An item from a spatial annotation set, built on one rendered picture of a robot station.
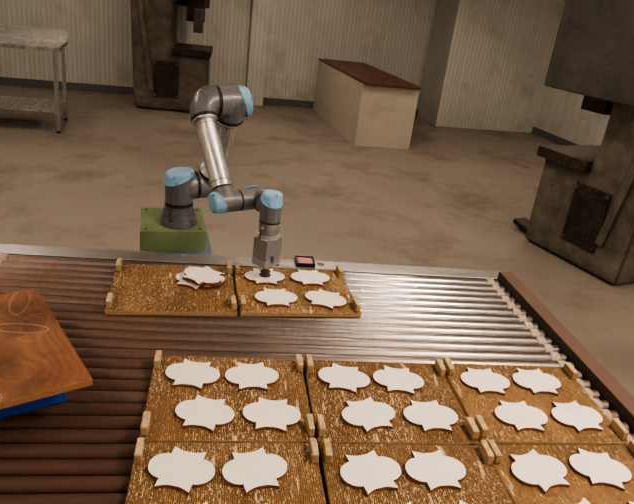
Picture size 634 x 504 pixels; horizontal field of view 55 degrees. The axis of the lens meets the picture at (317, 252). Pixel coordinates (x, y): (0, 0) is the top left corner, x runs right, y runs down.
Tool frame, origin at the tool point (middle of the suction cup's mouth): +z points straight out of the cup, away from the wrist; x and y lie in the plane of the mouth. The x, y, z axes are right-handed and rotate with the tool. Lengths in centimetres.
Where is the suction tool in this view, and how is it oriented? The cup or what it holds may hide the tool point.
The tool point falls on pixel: (264, 274)
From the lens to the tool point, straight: 225.7
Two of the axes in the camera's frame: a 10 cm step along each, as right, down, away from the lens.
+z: -1.2, 9.1, 3.9
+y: 6.0, -2.4, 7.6
